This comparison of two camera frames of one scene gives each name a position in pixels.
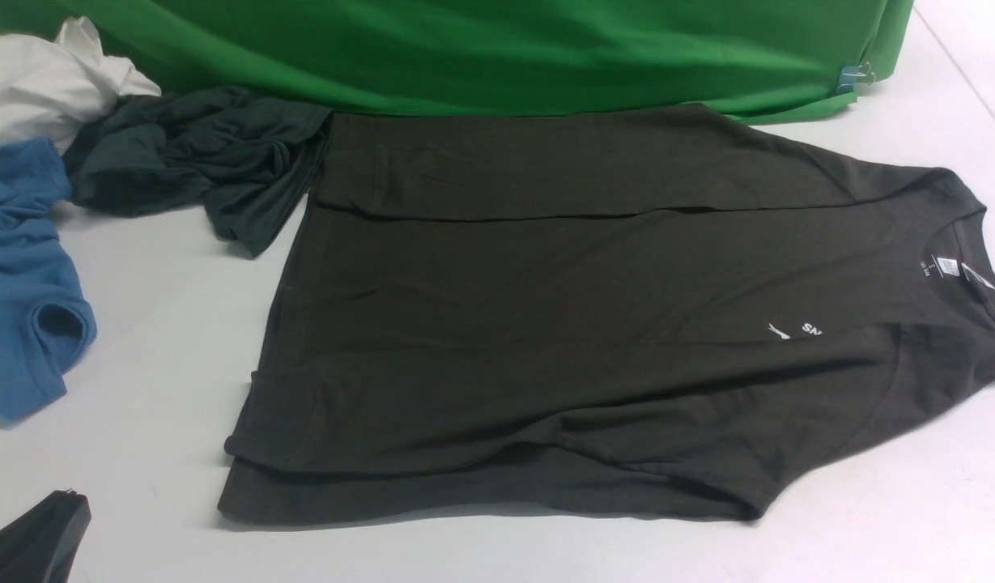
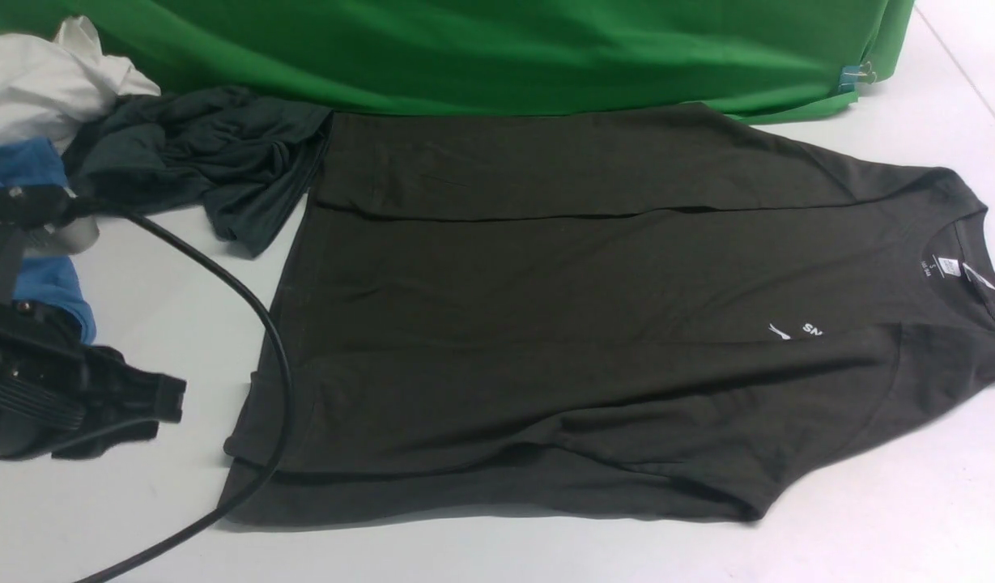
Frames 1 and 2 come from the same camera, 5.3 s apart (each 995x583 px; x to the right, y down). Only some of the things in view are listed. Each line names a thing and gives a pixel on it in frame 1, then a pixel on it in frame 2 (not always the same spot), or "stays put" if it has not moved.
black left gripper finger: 40,546 → 32,366
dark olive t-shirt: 652,309 stays put
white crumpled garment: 47,87 stays put
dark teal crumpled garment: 235,158 stays put
